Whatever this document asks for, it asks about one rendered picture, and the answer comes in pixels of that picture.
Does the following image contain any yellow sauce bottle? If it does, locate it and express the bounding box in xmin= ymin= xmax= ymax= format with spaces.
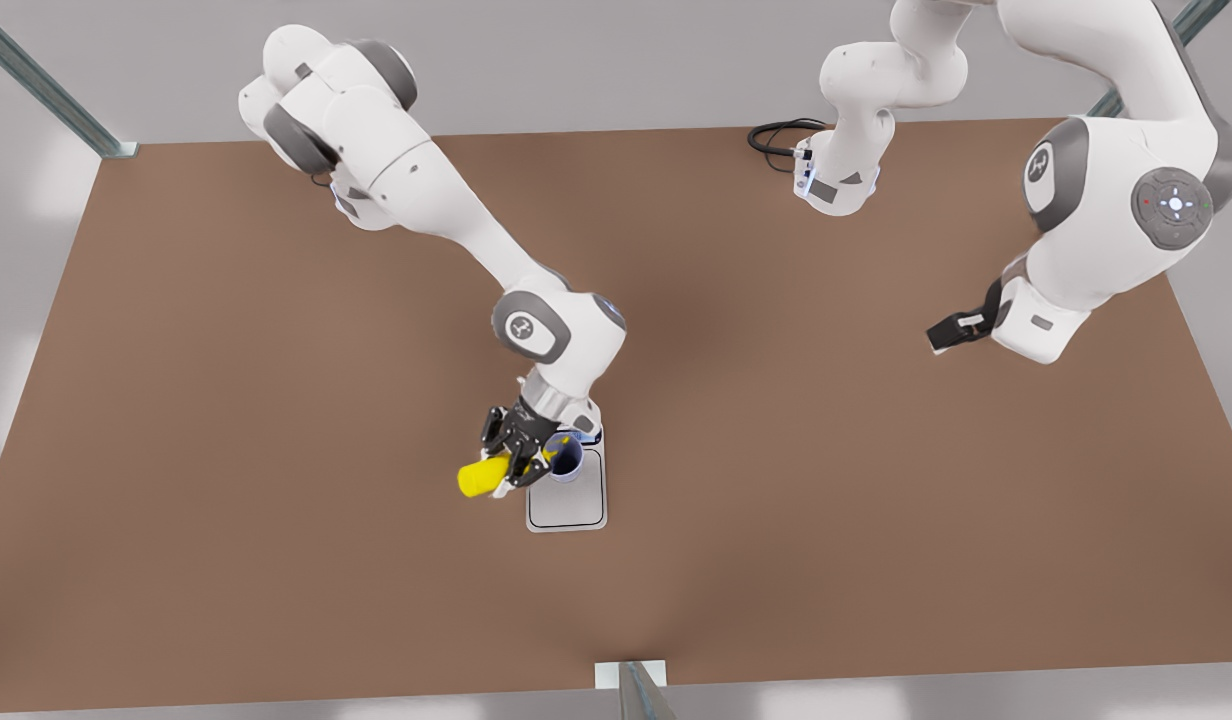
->
xmin=457 ymin=434 xmax=574 ymax=499

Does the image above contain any blue cup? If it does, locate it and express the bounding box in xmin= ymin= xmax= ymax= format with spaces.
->
xmin=543 ymin=433 xmax=585 ymax=484

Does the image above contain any grey flat weighing scale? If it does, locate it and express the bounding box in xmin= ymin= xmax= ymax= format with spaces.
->
xmin=526 ymin=428 xmax=609 ymax=533

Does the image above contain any silver frame post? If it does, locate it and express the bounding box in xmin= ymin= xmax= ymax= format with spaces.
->
xmin=0 ymin=8 xmax=139 ymax=159
xmin=594 ymin=660 xmax=677 ymax=720
xmin=1086 ymin=0 xmax=1232 ymax=120

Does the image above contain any black cable loop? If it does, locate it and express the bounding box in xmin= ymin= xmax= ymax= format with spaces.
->
xmin=747 ymin=118 xmax=830 ymax=173

